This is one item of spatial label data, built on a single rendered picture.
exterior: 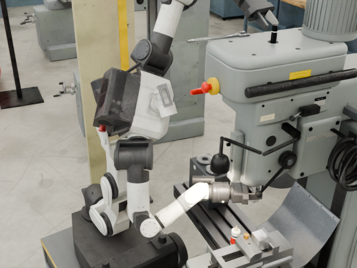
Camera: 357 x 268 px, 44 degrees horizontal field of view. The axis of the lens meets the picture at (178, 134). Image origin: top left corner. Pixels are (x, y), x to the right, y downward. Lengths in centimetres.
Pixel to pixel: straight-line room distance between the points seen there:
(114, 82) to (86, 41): 145
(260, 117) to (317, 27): 38
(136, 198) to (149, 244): 84
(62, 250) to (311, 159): 168
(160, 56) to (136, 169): 47
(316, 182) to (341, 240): 28
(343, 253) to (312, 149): 64
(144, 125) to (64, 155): 283
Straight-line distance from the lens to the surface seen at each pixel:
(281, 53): 149
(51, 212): 381
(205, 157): 230
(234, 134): 166
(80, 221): 279
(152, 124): 175
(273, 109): 155
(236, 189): 186
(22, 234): 367
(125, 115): 171
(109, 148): 211
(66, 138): 480
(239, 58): 142
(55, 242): 293
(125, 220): 250
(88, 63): 320
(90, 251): 259
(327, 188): 211
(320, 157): 183
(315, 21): 166
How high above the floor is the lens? 236
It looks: 30 degrees down
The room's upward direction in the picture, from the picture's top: 1 degrees clockwise
